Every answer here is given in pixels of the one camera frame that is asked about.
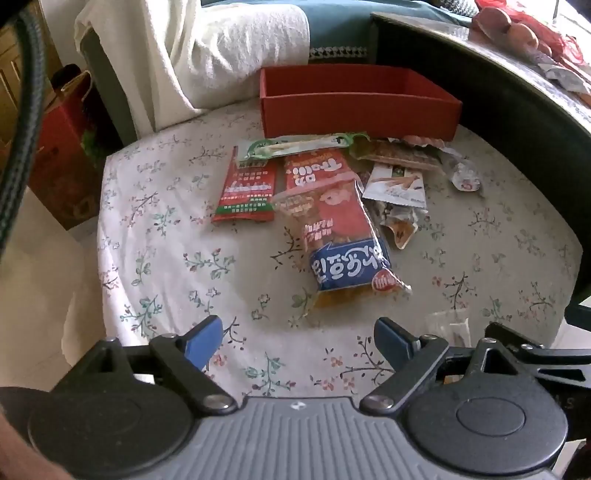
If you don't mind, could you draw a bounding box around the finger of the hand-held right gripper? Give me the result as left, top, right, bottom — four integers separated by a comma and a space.
485, 322, 591, 384

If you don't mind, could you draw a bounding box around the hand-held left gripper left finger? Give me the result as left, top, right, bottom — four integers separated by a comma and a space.
69, 316, 238, 413

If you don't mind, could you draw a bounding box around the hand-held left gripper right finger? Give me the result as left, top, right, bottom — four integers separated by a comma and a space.
360, 318, 532, 414

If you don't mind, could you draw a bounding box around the large red blue snack bag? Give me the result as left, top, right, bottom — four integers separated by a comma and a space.
272, 180, 413, 315

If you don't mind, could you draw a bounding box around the small clear brown snack packet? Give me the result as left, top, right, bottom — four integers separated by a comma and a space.
369, 198, 428, 250

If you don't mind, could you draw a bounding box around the red crown print snack packet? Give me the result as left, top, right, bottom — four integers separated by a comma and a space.
211, 147, 280, 225

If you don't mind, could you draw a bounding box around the white biscuit stick packet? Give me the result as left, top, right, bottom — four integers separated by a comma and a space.
361, 162, 426, 207

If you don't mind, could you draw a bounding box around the white snack wrapper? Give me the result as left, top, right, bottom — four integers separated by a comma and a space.
436, 148, 483, 192

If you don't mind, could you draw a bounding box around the brown biscuit packet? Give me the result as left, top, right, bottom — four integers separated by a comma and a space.
351, 138, 446, 174

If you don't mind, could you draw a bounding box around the green white stick snack packet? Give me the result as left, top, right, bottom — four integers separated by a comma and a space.
236, 132, 370, 162

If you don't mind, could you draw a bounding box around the red cardboard box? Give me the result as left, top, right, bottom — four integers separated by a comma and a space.
259, 65, 462, 141

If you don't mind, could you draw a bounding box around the small clear plastic packet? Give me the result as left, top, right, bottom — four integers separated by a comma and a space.
425, 310, 471, 347

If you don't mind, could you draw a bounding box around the floral cloth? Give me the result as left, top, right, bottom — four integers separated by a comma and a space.
95, 99, 585, 402

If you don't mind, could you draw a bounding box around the red paper bag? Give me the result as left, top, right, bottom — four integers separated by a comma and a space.
28, 65, 112, 232

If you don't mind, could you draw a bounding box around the dark coffee table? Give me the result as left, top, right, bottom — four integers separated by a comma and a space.
369, 11, 591, 324

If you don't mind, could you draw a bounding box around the white blanket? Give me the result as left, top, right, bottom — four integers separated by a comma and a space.
74, 0, 311, 139

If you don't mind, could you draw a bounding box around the red plastic bag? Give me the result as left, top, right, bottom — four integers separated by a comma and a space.
475, 0, 591, 70

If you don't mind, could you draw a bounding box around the teal sofa cover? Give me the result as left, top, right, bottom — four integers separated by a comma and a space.
201, 0, 472, 65

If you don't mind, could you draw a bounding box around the wooden cabinet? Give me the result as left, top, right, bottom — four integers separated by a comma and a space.
0, 0, 61, 139

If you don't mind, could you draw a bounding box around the black braided cable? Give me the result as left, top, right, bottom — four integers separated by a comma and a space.
0, 9, 47, 259

